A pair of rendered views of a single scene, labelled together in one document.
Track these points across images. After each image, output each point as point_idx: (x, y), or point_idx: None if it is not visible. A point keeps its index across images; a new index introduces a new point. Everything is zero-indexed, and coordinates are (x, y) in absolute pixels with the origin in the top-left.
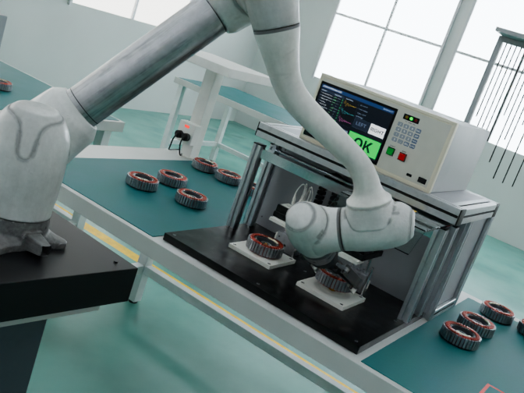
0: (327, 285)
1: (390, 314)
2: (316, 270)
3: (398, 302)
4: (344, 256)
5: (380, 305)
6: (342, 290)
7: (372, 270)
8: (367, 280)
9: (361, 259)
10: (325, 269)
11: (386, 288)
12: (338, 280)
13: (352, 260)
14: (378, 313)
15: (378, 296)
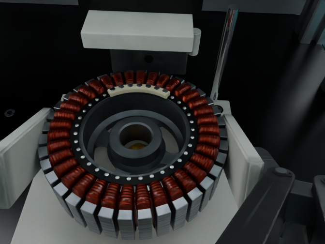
0: (134, 232)
1: (307, 104)
2: (40, 165)
3: (257, 29)
4: (118, 41)
5: (255, 82)
6: (206, 203)
7: (236, 19)
8: (225, 56)
9: (195, 6)
10: (77, 151)
11: (206, 4)
12: (180, 200)
13: (164, 39)
14: (294, 132)
15: (218, 44)
